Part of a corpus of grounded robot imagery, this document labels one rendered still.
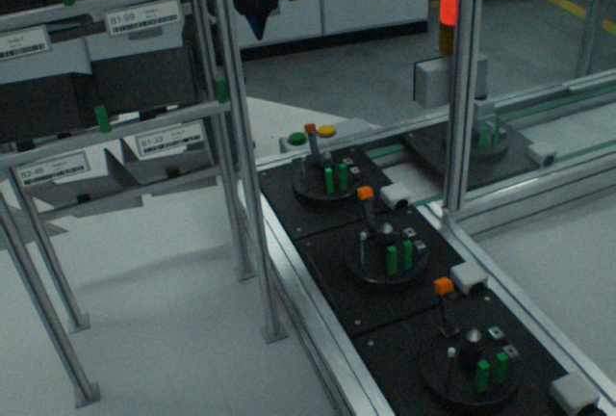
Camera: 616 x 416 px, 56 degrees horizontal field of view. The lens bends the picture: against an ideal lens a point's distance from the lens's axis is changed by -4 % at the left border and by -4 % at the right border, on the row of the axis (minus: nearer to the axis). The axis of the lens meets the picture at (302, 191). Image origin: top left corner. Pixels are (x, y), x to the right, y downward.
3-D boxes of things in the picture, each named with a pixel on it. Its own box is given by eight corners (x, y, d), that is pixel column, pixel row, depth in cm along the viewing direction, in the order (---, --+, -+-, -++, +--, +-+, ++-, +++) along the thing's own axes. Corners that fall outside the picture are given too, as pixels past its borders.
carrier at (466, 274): (294, 249, 107) (288, 193, 100) (413, 212, 113) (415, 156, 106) (351, 346, 88) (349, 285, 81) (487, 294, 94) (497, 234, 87)
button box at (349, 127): (280, 159, 141) (277, 137, 138) (361, 137, 147) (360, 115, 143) (291, 174, 136) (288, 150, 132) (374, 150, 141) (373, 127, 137)
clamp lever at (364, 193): (364, 230, 103) (356, 188, 101) (374, 227, 103) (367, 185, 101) (372, 235, 99) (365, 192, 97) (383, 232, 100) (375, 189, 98)
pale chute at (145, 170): (152, 197, 117) (148, 175, 118) (218, 185, 119) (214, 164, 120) (122, 165, 90) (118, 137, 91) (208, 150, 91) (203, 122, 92)
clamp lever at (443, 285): (440, 328, 84) (432, 280, 82) (451, 324, 84) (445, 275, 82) (453, 339, 80) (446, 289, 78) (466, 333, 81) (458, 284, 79)
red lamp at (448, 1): (433, 18, 96) (434, -12, 93) (459, 13, 97) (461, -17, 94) (450, 27, 92) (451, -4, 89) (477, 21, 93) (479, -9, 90)
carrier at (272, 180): (253, 180, 126) (245, 128, 119) (357, 151, 132) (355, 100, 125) (294, 248, 107) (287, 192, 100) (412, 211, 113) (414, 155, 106)
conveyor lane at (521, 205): (259, 216, 131) (253, 178, 125) (566, 124, 152) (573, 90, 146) (307, 301, 109) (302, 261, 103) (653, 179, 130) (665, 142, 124)
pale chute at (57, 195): (76, 218, 114) (73, 195, 114) (143, 206, 115) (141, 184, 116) (22, 192, 86) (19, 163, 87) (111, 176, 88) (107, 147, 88)
